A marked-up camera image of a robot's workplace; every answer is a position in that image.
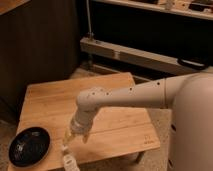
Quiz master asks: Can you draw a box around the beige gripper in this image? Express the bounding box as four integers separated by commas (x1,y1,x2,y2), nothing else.
63,119,92,144

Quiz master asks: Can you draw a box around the small clear plastic bottle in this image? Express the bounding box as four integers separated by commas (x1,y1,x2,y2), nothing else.
62,145,80,171

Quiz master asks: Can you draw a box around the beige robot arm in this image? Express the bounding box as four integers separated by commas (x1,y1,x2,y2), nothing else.
63,68,213,171

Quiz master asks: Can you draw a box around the wooden table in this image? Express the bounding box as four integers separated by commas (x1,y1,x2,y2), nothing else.
8,73,160,171

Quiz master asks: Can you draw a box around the grey metal beam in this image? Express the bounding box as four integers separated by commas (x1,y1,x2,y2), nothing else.
80,37,198,75

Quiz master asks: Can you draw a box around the metal pole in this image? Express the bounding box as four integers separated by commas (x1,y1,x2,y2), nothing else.
86,0,94,40

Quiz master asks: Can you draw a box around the wooden shelf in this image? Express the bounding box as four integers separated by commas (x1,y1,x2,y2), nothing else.
93,0,213,21

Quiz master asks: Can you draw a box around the black handle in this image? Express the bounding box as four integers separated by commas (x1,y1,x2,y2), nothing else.
177,58,210,70

